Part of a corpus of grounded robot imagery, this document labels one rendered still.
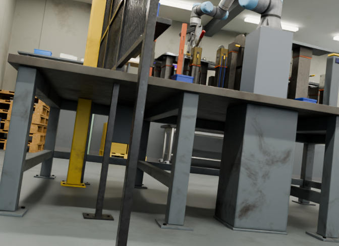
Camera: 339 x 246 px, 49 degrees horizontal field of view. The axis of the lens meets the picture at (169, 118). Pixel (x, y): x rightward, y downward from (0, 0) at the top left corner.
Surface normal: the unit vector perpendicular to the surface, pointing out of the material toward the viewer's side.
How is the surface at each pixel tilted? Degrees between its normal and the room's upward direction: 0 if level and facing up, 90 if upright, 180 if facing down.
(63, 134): 90
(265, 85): 90
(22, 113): 90
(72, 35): 90
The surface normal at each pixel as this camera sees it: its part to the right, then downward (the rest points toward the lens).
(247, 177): 0.21, -0.04
